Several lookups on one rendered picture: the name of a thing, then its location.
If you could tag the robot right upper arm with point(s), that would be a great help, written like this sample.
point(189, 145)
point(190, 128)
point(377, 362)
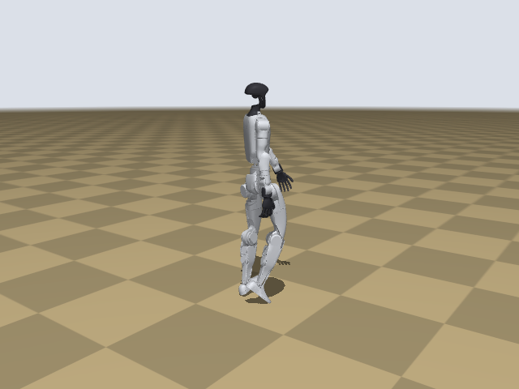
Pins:
point(262, 127)

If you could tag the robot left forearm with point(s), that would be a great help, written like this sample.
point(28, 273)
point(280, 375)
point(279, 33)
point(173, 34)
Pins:
point(274, 161)

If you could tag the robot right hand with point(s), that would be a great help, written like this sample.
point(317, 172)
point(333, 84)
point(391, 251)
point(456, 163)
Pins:
point(268, 204)

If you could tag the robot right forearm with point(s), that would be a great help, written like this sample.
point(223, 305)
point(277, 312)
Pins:
point(264, 173)

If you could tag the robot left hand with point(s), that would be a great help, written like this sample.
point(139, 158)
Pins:
point(282, 177)

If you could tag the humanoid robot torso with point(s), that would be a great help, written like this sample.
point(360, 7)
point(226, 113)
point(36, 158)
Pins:
point(250, 142)

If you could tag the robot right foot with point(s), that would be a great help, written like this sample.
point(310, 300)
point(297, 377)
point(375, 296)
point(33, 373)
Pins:
point(252, 285)

